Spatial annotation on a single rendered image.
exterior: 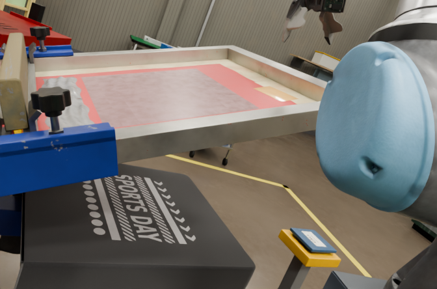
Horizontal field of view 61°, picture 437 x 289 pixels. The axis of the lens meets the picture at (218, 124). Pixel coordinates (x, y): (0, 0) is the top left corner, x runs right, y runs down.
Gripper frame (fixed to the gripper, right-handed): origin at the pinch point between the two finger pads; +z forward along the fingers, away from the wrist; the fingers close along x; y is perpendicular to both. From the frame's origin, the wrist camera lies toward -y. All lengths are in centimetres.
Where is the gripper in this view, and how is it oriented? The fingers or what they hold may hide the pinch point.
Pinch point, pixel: (305, 43)
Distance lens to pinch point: 98.9
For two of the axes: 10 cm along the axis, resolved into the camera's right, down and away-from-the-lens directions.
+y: 4.3, 3.6, -8.3
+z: -1.1, 9.3, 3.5
